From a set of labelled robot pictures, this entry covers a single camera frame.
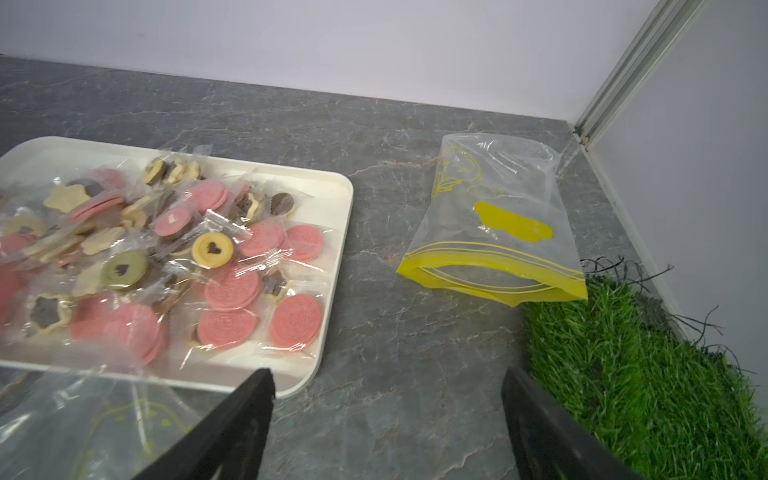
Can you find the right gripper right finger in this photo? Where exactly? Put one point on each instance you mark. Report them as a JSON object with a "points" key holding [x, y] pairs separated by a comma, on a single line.
{"points": [[546, 441]]}

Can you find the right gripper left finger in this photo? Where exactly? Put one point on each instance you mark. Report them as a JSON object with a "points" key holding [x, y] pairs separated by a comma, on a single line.
{"points": [[229, 442]]}

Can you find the cookie ziploc bag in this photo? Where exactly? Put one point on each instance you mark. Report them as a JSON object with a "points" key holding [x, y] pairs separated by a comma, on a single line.
{"points": [[496, 227], [71, 426]]}

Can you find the green artificial grass mat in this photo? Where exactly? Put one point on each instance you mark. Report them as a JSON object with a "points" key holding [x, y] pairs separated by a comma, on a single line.
{"points": [[646, 383]]}

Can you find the white rectangular tray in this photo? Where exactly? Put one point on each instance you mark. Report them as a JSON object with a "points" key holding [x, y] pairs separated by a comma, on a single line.
{"points": [[328, 198]]}

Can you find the poured wrapped cookie pile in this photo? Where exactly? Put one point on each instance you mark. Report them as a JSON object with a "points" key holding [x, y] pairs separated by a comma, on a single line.
{"points": [[170, 261]]}

